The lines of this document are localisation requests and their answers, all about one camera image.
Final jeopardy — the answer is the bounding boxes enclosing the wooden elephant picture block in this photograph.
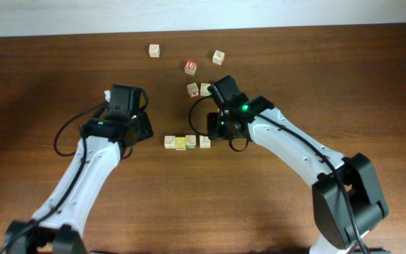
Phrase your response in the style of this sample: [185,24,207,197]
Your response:
[199,135,211,148]

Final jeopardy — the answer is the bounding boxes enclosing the green R letter block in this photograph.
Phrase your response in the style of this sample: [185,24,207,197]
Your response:
[185,135,197,149]

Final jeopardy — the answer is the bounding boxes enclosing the plain wooden row block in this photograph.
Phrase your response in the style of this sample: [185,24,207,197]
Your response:
[164,135,176,149]

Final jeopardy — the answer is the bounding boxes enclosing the yellow O letter block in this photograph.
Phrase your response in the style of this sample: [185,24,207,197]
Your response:
[175,137,187,150]

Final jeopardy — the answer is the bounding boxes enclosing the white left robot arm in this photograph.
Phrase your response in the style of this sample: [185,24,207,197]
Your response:
[0,85,154,253]

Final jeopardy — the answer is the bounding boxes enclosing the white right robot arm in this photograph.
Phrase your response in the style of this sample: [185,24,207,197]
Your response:
[207,75,389,253]

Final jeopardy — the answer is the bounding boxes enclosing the plain wooden block middle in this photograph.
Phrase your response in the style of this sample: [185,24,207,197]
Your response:
[200,83,211,97]

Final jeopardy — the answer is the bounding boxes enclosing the wooden block red side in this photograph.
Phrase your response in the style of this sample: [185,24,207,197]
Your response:
[186,83,199,97]

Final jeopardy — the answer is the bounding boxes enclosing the plain wooden block far right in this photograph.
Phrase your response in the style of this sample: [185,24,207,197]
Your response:
[212,50,225,66]

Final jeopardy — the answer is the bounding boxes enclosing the red U letter block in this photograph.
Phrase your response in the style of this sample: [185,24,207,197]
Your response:
[184,61,197,75]

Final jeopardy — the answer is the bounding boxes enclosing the plain wooden block far left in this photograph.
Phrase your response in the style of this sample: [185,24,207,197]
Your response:
[149,44,161,58]

